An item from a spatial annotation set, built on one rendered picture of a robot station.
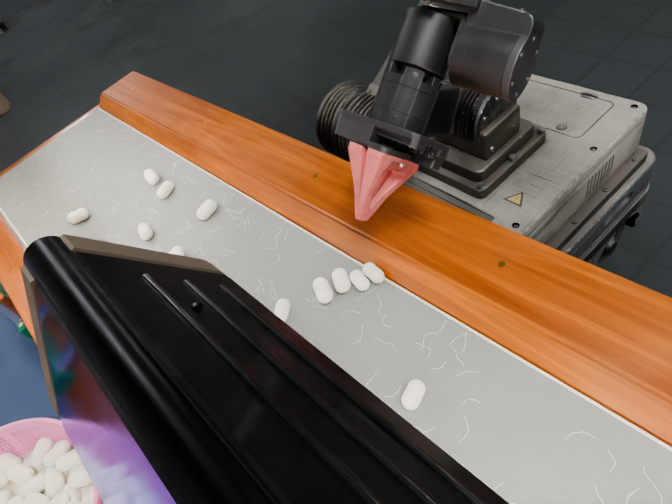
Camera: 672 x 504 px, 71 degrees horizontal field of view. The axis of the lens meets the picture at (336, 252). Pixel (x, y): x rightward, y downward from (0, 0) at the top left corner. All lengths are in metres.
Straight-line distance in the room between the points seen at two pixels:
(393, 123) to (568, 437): 0.32
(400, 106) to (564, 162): 0.66
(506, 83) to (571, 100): 0.80
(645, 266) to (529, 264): 1.00
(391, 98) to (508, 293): 0.23
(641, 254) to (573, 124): 0.52
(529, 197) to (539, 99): 0.32
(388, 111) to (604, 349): 0.29
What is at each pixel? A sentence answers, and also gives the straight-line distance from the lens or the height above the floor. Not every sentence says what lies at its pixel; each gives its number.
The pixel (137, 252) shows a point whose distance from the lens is 0.19.
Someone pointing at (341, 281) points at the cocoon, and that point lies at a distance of 0.56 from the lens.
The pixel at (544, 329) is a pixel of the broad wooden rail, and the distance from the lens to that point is 0.49.
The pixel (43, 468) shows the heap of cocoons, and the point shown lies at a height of 0.72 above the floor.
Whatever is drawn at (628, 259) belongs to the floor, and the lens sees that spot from 1.53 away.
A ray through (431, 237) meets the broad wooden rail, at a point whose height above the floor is 0.77.
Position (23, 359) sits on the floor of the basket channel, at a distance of 0.91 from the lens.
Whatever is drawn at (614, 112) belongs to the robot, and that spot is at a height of 0.47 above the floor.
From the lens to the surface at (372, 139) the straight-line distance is 0.46.
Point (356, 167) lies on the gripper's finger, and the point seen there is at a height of 0.90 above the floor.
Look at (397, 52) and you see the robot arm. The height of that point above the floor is 0.97.
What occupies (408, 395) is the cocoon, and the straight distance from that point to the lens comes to 0.48.
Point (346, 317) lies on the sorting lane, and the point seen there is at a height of 0.74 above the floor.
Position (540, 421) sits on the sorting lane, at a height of 0.74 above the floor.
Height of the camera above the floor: 1.19
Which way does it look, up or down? 48 degrees down
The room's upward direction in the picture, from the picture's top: 24 degrees counter-clockwise
